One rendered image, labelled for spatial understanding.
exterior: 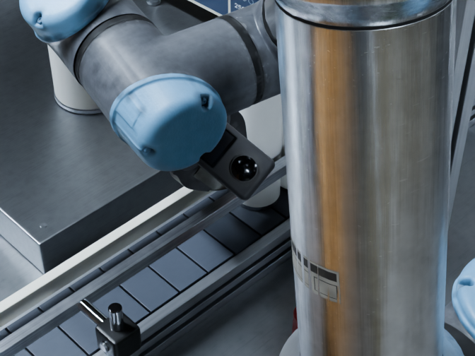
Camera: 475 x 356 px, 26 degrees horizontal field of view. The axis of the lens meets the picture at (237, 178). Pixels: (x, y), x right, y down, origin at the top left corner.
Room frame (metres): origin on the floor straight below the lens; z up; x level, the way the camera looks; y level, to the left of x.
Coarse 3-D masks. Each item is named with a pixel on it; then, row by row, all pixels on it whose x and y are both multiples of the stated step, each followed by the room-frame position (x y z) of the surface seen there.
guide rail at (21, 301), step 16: (176, 192) 0.79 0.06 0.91; (192, 192) 0.80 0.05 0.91; (208, 192) 0.81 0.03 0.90; (160, 208) 0.77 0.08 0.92; (176, 208) 0.78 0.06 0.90; (128, 224) 0.75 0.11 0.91; (144, 224) 0.75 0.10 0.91; (160, 224) 0.77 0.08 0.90; (112, 240) 0.72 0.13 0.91; (128, 240) 0.74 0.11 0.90; (80, 256) 0.70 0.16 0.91; (96, 256) 0.71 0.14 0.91; (48, 272) 0.68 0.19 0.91; (64, 272) 0.68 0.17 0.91; (80, 272) 0.69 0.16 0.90; (32, 288) 0.66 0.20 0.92; (48, 288) 0.67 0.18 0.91; (0, 304) 0.64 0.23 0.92; (16, 304) 0.64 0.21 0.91; (32, 304) 0.65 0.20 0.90; (0, 320) 0.63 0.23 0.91
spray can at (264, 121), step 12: (276, 96) 0.81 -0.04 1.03; (252, 108) 0.80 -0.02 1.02; (264, 108) 0.80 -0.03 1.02; (276, 108) 0.81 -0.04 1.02; (252, 120) 0.80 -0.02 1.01; (264, 120) 0.80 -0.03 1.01; (276, 120) 0.81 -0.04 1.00; (252, 132) 0.80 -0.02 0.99; (264, 132) 0.80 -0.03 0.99; (276, 132) 0.81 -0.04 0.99; (264, 144) 0.80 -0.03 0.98; (276, 144) 0.81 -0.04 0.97; (276, 156) 0.81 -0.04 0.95; (264, 192) 0.80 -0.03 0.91; (276, 192) 0.81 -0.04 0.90; (252, 204) 0.80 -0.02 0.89; (264, 204) 0.80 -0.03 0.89
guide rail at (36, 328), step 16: (272, 176) 0.77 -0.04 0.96; (256, 192) 0.76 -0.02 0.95; (208, 208) 0.72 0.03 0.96; (224, 208) 0.73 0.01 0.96; (192, 224) 0.70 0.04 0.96; (208, 224) 0.71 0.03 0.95; (160, 240) 0.68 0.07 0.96; (176, 240) 0.68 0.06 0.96; (144, 256) 0.66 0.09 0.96; (160, 256) 0.67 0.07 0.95; (112, 272) 0.64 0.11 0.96; (128, 272) 0.64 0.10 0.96; (96, 288) 0.62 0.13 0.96; (112, 288) 0.63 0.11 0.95; (64, 304) 0.60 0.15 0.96; (32, 320) 0.58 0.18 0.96; (48, 320) 0.58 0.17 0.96; (64, 320) 0.59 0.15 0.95; (16, 336) 0.56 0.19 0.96; (32, 336) 0.57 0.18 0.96; (0, 352) 0.55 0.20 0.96; (16, 352) 0.55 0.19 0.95
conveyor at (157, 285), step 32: (224, 192) 0.83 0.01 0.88; (224, 224) 0.78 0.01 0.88; (256, 224) 0.78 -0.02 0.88; (128, 256) 0.73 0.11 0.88; (192, 256) 0.73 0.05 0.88; (224, 256) 0.73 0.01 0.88; (128, 288) 0.69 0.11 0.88; (160, 288) 0.69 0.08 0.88; (32, 352) 0.61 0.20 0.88; (64, 352) 0.61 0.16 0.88
